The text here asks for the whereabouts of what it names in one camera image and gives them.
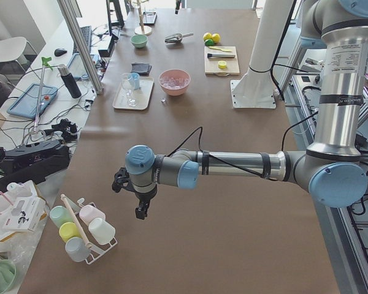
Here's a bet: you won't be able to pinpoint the cream serving tray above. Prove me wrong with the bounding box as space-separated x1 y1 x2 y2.
112 76 155 111

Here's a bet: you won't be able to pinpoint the white cup on rack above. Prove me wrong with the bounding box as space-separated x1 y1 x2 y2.
88 217 116 245

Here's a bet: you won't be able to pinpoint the aluminium frame post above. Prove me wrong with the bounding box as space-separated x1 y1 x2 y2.
57 0 103 95

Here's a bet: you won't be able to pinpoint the light blue cup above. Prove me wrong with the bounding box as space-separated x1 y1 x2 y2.
131 72 140 90

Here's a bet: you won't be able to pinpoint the clear wine glass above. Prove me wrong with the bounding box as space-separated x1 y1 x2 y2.
121 73 137 107

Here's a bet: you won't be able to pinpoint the pink bowl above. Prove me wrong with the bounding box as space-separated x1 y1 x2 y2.
158 69 191 96

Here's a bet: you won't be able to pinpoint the white cardboard box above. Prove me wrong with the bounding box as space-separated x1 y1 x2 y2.
3 197 46 232

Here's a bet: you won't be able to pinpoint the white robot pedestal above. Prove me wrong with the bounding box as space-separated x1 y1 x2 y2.
231 0 296 109

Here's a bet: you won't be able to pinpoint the black water bottle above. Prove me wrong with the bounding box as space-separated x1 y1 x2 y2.
58 64 82 99

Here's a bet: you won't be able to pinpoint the yellow plastic knife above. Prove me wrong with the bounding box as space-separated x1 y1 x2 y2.
209 46 232 52

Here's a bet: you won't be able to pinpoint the wooden cutting board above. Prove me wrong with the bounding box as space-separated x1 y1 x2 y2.
204 46 240 75

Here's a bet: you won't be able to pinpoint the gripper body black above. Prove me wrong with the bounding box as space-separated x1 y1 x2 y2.
112 167 157 207

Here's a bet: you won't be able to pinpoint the green cup on rack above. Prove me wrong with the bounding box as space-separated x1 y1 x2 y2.
49 205 72 228

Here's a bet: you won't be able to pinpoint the metal ice scoop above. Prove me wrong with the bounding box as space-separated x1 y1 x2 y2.
164 32 194 43

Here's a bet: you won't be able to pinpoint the wooden rack handle stick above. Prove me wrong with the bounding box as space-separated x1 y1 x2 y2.
60 194 92 249

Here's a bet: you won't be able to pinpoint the mint green bowl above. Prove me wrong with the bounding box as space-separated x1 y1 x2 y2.
130 34 148 48

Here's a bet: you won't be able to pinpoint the blue teach pendant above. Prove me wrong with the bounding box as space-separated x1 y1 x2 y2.
7 83 58 119
67 53 87 81

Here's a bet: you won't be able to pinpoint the black computer mouse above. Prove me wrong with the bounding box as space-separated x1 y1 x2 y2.
54 48 67 57

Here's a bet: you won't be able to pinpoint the ice cubes in bowl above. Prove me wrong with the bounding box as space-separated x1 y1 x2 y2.
159 77 190 89

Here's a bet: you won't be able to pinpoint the pink cup on rack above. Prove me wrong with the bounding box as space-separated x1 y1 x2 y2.
79 205 105 225

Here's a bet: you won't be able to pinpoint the black keyboard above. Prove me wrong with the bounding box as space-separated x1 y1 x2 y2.
80 26 93 53

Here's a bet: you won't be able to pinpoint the wooden glass stand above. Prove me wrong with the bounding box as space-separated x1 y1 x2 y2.
131 0 152 36

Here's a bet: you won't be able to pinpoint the dark grey folded cloth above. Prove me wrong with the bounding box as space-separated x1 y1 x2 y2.
131 62 152 76

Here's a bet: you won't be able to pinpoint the yellow lemon half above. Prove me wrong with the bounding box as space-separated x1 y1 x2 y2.
218 61 227 69

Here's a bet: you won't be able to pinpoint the metal muddler tool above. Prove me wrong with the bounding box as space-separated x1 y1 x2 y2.
207 53 236 59

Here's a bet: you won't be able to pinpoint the yellow cup on rack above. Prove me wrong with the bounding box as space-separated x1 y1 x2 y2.
59 222 80 243

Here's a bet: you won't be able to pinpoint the white cup rack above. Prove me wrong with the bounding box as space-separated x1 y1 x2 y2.
68 197 118 265

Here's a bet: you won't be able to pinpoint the grey cup on rack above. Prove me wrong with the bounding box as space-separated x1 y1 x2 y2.
65 236 91 262

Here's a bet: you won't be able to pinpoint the black glass tray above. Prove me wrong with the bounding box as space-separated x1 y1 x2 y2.
142 12 157 26

